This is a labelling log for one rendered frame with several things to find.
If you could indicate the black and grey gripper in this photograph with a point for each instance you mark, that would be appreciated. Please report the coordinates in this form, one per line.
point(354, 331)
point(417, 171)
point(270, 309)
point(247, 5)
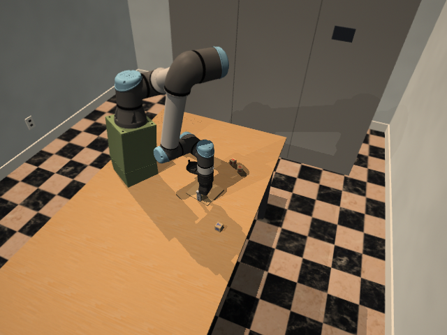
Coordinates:
point(205, 177)

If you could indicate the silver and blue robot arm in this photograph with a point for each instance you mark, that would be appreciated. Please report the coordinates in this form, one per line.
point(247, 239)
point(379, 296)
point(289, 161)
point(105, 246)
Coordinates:
point(189, 68)

